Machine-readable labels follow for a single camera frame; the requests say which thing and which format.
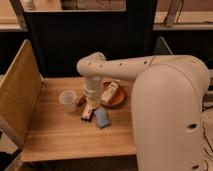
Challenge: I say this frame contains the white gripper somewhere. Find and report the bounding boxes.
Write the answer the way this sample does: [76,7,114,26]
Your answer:
[84,88,101,108]

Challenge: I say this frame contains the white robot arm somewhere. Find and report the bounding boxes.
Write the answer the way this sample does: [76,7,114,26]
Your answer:
[77,52,210,171]

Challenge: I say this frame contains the brown snack bar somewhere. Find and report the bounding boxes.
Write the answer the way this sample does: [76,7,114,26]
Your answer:
[77,95,86,107]

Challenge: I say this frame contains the white bottle on plate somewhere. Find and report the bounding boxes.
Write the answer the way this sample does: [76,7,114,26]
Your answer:
[101,82,119,103]

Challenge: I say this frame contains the orange plate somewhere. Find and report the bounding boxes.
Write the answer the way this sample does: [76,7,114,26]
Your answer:
[101,82,125,108]

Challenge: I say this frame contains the translucent plastic cup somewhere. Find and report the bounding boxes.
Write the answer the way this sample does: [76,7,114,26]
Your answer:
[59,90,77,113]

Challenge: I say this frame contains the blue sponge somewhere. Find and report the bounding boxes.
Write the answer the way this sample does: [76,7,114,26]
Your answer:
[94,108,110,128]

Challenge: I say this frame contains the left wooden side panel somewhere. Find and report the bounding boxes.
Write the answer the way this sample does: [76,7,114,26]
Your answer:
[0,39,42,148]

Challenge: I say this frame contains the dark right side panel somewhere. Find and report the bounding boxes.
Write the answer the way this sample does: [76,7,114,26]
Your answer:
[153,36,173,55]

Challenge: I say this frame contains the black cables on floor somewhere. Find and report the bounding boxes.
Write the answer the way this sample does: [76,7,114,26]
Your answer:
[199,103,213,161]

